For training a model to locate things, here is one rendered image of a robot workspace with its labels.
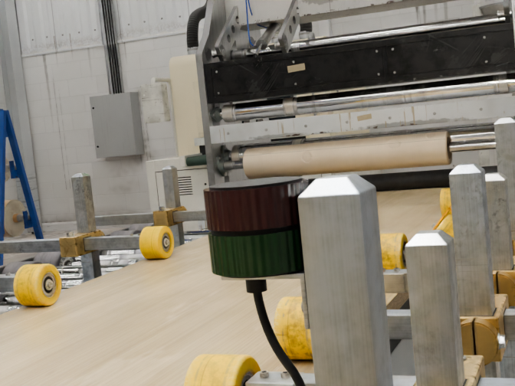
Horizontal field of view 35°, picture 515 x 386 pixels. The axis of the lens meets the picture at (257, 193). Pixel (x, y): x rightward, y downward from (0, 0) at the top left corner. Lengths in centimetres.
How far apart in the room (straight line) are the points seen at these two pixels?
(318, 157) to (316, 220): 269
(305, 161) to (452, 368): 248
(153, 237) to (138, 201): 886
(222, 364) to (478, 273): 31
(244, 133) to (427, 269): 257
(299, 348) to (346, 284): 60
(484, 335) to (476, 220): 12
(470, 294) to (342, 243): 52
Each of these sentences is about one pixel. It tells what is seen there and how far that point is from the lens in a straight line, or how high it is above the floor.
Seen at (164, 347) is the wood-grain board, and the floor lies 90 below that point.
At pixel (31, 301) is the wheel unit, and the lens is 161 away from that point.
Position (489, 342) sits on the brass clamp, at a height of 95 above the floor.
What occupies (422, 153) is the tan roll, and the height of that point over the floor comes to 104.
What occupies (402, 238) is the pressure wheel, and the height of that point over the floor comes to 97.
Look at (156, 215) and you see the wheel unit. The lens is 251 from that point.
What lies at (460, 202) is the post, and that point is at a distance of 93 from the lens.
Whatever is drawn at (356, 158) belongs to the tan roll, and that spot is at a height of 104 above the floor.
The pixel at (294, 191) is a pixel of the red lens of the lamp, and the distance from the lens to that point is 44.
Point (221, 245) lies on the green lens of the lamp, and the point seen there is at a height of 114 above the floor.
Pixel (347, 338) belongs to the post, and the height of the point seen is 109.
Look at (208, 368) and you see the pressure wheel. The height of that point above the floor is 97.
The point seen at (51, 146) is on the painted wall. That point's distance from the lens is 1150.
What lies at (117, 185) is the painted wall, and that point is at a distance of 1098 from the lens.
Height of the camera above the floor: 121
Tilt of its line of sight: 5 degrees down
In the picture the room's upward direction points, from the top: 6 degrees counter-clockwise
